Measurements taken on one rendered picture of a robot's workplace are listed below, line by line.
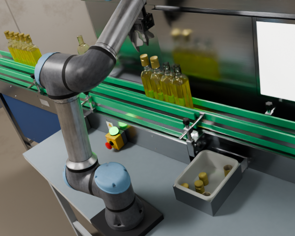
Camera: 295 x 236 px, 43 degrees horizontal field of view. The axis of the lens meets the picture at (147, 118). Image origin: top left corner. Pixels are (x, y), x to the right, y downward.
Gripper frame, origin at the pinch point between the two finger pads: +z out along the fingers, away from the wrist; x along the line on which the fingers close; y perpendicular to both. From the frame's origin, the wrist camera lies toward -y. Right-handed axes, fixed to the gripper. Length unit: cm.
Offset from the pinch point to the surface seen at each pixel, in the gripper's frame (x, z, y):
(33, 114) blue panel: -15, 56, -102
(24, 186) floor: -36, 121, -131
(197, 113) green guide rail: -4.3, 25.4, 27.3
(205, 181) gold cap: -23, 41, 41
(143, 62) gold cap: -1.8, 7.2, 0.7
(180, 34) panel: 11.9, -0.7, 12.2
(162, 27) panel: 11.8, -3.3, 3.4
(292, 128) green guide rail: 4, 27, 64
